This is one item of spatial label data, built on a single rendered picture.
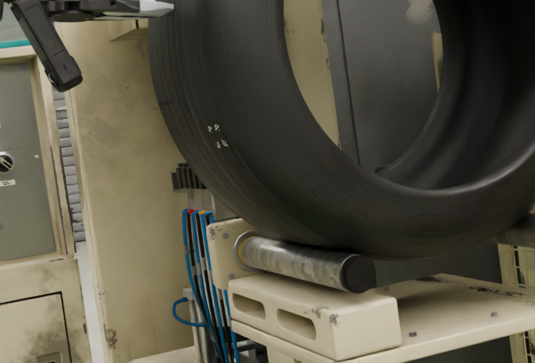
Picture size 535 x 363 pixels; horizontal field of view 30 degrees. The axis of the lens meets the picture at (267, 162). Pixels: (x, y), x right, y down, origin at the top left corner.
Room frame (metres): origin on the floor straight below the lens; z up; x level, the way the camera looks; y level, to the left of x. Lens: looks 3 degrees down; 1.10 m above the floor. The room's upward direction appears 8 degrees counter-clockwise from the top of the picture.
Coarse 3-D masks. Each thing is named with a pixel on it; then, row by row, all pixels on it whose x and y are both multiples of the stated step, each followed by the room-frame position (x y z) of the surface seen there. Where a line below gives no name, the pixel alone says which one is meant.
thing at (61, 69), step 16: (32, 0) 1.12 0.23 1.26; (16, 16) 1.14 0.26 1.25; (32, 16) 1.11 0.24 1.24; (32, 32) 1.12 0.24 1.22; (48, 32) 1.12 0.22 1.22; (48, 48) 1.12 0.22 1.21; (64, 48) 1.13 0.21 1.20; (48, 64) 1.13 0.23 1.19; (64, 64) 1.12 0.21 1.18; (64, 80) 1.12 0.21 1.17; (80, 80) 1.13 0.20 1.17
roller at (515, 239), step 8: (528, 216) 1.29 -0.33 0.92; (520, 224) 1.29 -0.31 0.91; (528, 224) 1.27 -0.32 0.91; (504, 232) 1.32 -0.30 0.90; (512, 232) 1.30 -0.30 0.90; (520, 232) 1.28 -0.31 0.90; (528, 232) 1.27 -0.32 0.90; (488, 240) 1.37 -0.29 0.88; (496, 240) 1.34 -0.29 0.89; (504, 240) 1.33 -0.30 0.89; (512, 240) 1.31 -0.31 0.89; (520, 240) 1.29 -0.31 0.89; (528, 240) 1.27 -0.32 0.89
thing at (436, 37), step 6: (432, 36) 1.77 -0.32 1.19; (438, 36) 1.77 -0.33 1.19; (432, 42) 1.77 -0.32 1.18; (438, 42) 1.77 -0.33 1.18; (432, 48) 1.77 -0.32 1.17; (438, 48) 1.77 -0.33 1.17; (438, 54) 1.77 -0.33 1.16; (438, 60) 1.77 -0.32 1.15; (438, 66) 1.77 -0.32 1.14; (438, 72) 1.77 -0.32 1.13; (438, 78) 1.77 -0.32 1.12; (438, 84) 1.77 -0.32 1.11; (438, 90) 1.77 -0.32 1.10
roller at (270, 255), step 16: (256, 240) 1.42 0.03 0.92; (272, 240) 1.38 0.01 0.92; (240, 256) 1.45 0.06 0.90; (256, 256) 1.39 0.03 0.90; (272, 256) 1.34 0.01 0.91; (288, 256) 1.29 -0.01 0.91; (304, 256) 1.25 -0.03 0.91; (320, 256) 1.21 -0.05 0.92; (336, 256) 1.18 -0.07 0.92; (352, 256) 1.15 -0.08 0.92; (288, 272) 1.30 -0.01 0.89; (304, 272) 1.24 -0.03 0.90; (320, 272) 1.20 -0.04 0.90; (336, 272) 1.16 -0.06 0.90; (352, 272) 1.14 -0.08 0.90; (368, 272) 1.15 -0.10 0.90; (336, 288) 1.19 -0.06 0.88; (352, 288) 1.14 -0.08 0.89; (368, 288) 1.15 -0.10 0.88
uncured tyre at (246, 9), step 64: (192, 0) 1.14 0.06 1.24; (256, 0) 1.11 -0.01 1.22; (448, 0) 1.52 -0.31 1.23; (512, 0) 1.49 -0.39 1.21; (192, 64) 1.14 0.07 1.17; (256, 64) 1.10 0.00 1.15; (448, 64) 1.53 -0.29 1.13; (512, 64) 1.50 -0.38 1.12; (192, 128) 1.21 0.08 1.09; (256, 128) 1.11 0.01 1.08; (320, 128) 1.12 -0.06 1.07; (448, 128) 1.51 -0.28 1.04; (512, 128) 1.45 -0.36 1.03; (256, 192) 1.16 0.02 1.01; (320, 192) 1.13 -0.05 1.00; (384, 192) 1.15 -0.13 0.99; (448, 192) 1.18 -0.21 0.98; (512, 192) 1.22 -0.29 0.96; (384, 256) 1.21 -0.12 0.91
